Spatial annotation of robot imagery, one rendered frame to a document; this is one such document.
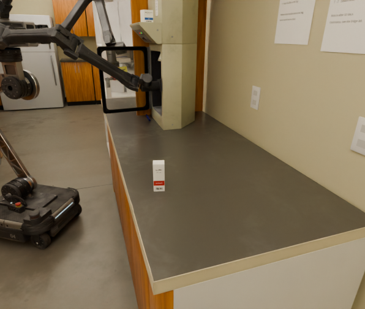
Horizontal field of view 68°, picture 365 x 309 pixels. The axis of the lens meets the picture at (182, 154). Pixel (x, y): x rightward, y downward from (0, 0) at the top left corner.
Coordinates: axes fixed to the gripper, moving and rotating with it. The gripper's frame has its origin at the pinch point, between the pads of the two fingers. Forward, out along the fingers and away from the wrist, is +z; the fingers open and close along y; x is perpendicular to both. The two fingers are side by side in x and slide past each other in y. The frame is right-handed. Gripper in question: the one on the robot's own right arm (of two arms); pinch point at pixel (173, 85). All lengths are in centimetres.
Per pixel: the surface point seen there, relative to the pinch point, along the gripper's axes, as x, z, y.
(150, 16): -36.8, -14.4, -8.7
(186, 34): -28.2, 4.5, -11.2
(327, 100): -6, 34, -86
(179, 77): -6.4, -0.8, -14.7
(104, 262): 117, -54, -9
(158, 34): -28.3, -11.6, -15.1
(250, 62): -14.6, 33.3, -31.6
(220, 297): 35, -21, -119
